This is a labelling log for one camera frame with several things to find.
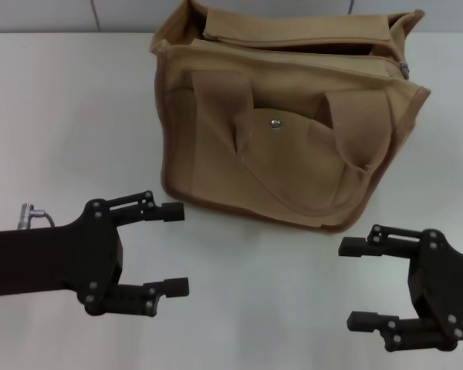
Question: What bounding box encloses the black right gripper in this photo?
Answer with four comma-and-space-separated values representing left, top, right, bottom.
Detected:
336, 224, 463, 353

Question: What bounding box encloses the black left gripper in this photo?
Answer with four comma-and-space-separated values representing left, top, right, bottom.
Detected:
0, 197, 191, 318

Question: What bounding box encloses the khaki canvas food bag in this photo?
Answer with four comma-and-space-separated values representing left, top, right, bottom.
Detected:
148, 0, 432, 235

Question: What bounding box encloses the silver connector with grey cable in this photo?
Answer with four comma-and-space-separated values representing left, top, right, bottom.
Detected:
19, 203, 58, 230

